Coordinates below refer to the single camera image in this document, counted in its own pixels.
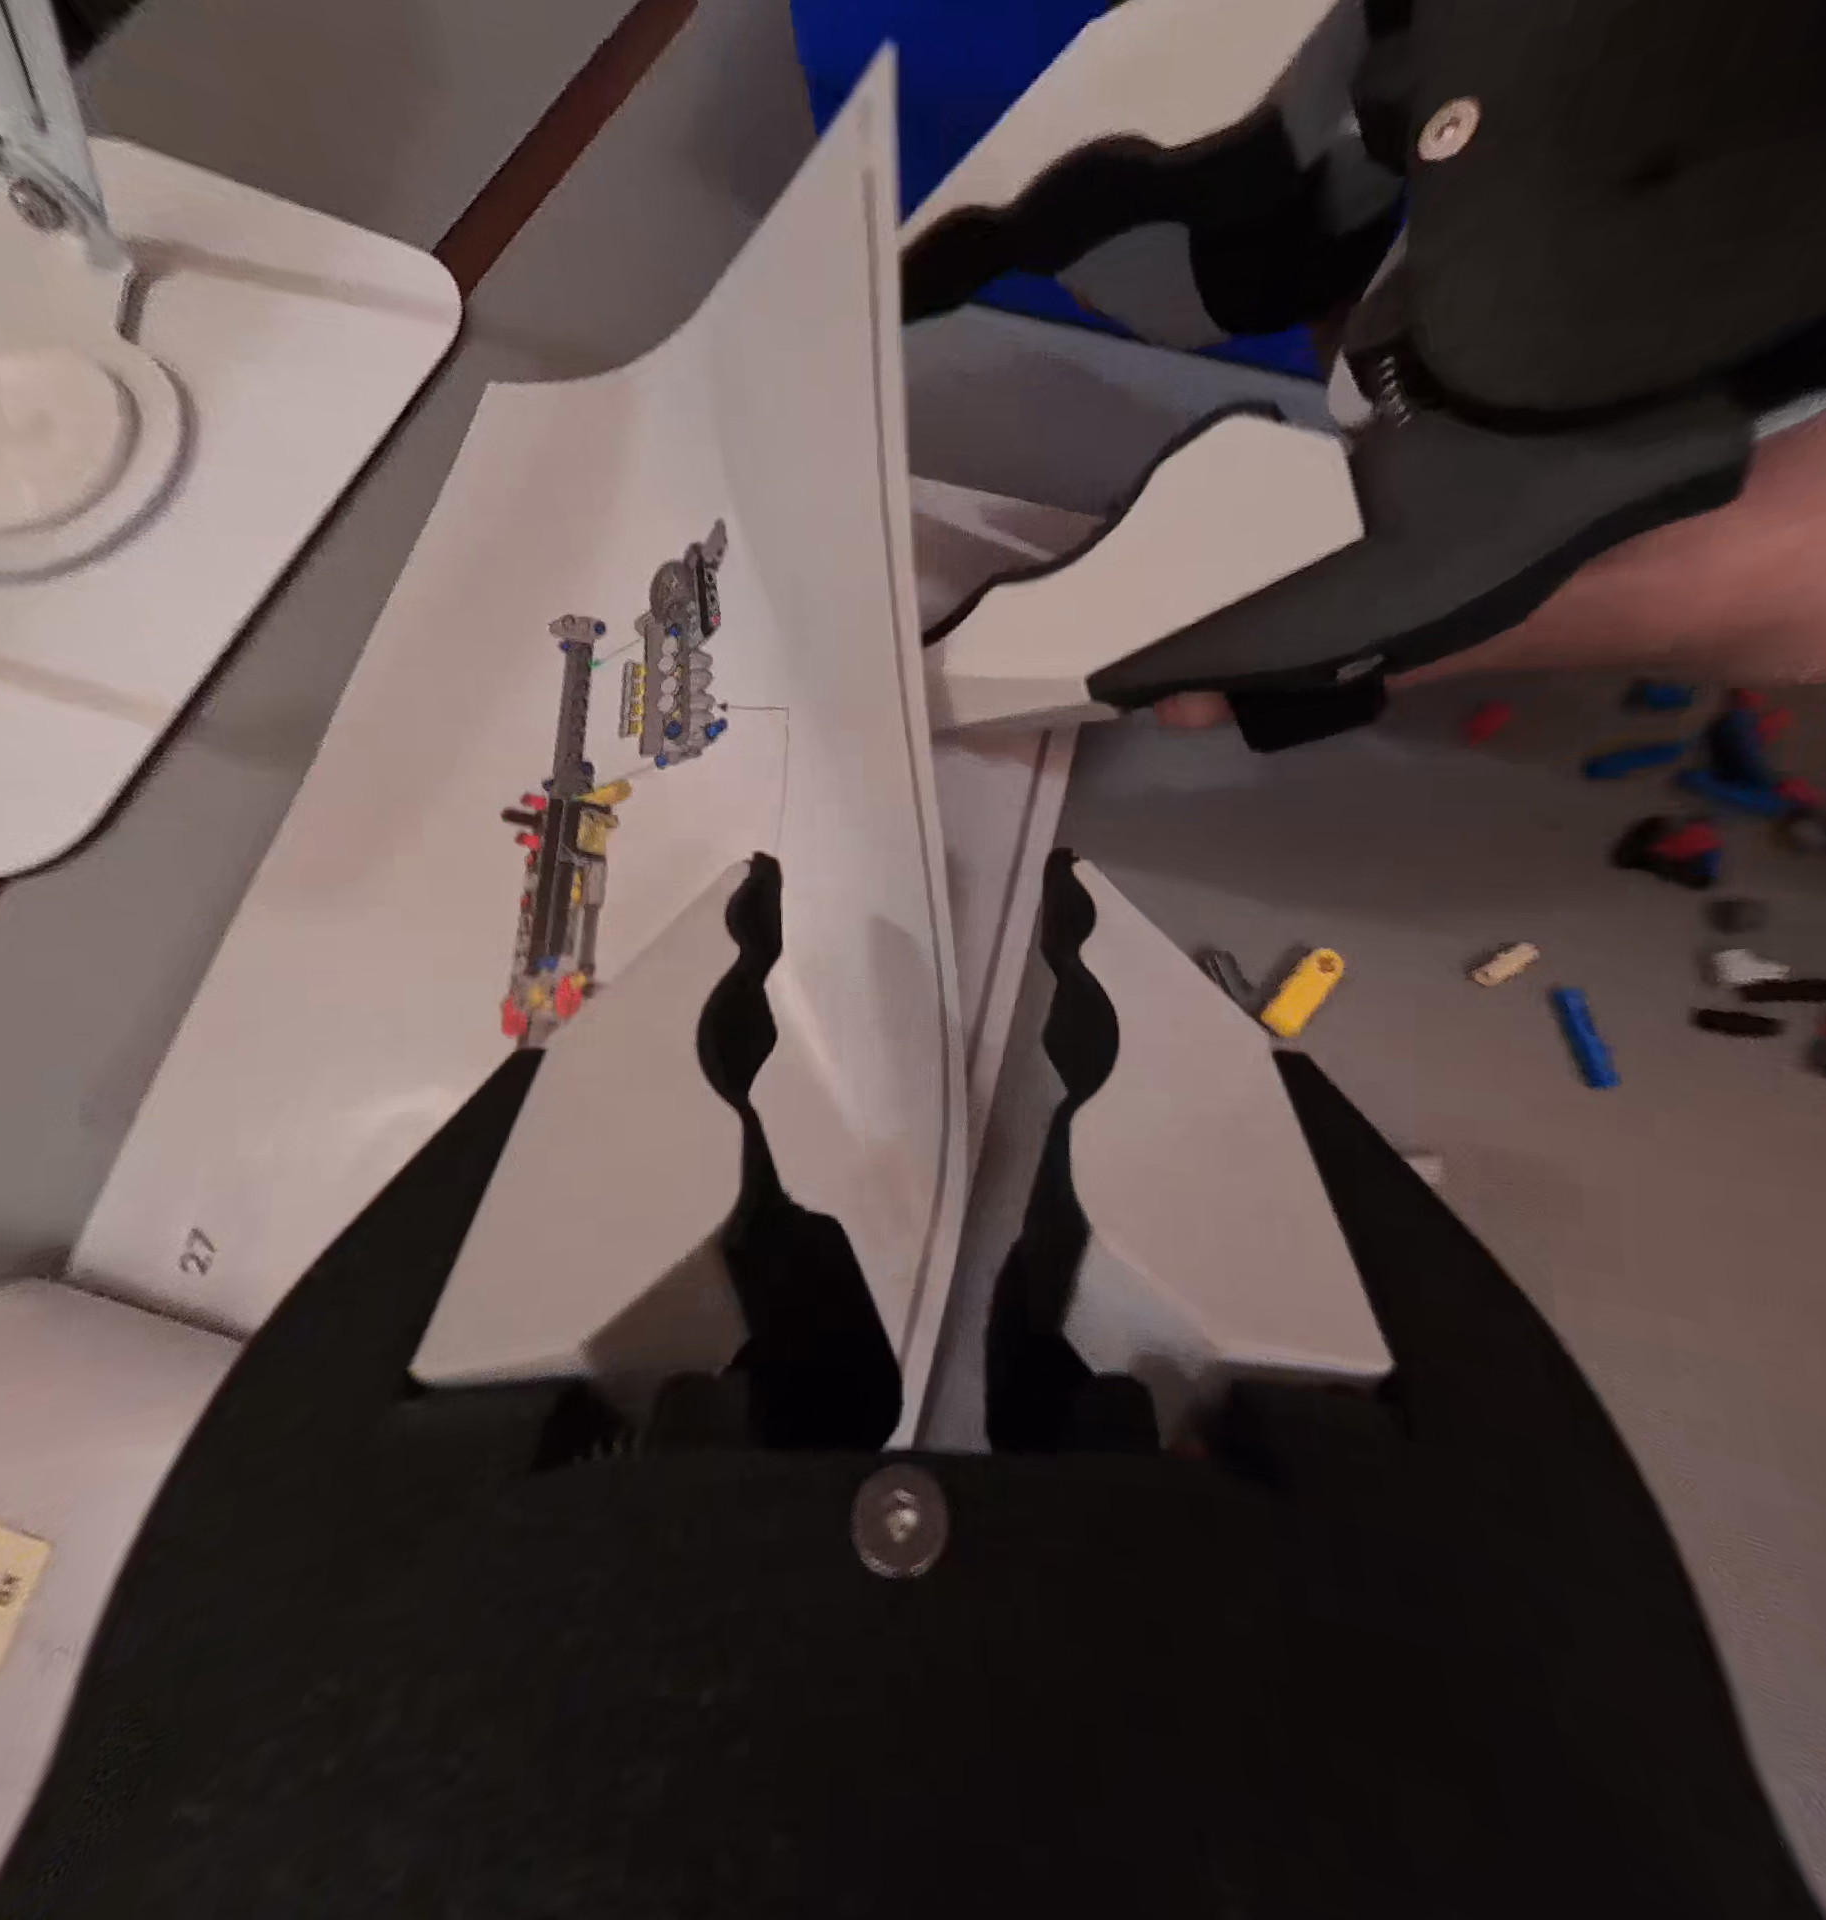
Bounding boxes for yellow lego connector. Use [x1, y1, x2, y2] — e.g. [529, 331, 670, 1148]
[1258, 945, 1348, 1039]

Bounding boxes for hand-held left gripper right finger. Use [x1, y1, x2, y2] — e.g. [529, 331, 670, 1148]
[985, 848, 1394, 1453]

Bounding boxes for blue lego pin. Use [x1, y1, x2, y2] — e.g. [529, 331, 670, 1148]
[1550, 985, 1620, 1091]

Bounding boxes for scattered loose lego pieces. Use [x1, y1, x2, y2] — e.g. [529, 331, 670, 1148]
[1459, 677, 1826, 1088]

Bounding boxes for white lego instruction booklet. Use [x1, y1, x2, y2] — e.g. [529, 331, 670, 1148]
[0, 45, 1110, 1920]

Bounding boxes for person's right hand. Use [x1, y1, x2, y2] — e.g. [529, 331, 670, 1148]
[1152, 405, 1826, 735]

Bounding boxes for white folding tablet stand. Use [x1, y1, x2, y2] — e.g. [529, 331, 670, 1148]
[0, 0, 465, 883]

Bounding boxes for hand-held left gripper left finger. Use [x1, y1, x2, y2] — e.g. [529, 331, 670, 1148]
[410, 854, 901, 1453]

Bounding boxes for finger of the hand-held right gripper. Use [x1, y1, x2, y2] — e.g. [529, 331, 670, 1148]
[897, 0, 1372, 350]
[919, 403, 1366, 738]

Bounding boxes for blue plastic bin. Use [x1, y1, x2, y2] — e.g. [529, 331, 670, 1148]
[793, 0, 1320, 377]

